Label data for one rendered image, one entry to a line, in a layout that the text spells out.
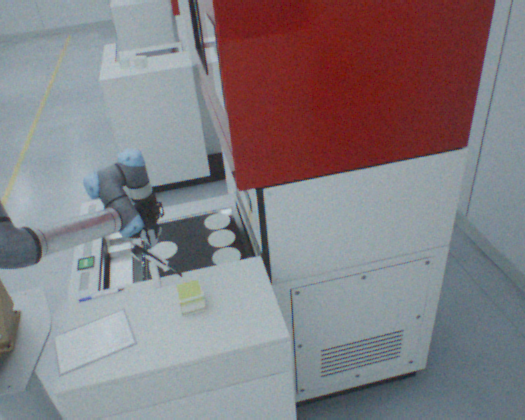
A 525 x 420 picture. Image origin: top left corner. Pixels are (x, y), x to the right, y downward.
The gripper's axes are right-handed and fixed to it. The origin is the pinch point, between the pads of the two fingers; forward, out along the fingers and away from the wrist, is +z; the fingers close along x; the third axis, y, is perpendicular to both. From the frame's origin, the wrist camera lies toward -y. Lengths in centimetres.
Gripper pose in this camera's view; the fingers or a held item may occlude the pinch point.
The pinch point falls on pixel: (151, 245)
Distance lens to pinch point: 165.8
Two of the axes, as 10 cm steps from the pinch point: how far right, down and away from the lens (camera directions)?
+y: 3.1, -5.7, 7.6
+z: 0.9, 8.1, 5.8
